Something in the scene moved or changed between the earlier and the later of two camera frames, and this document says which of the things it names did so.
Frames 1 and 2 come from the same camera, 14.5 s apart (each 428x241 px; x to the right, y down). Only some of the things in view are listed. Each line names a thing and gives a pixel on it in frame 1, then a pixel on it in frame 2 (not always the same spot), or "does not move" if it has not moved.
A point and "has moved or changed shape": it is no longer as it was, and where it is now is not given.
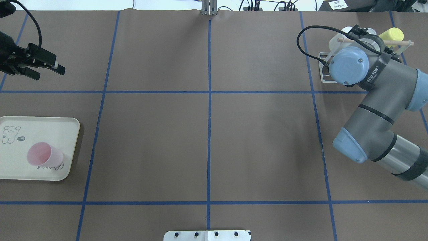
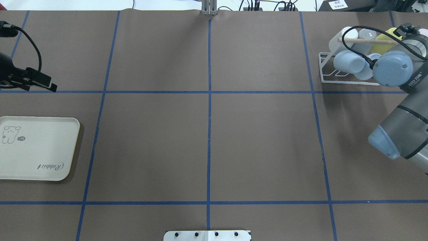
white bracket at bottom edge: (207, 235) does not move
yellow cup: (393, 34) has moved or changed shape
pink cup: (42, 154) → (423, 31)
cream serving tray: (37, 148) does not move
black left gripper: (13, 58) → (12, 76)
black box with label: (347, 5) does not move
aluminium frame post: (209, 7) does not move
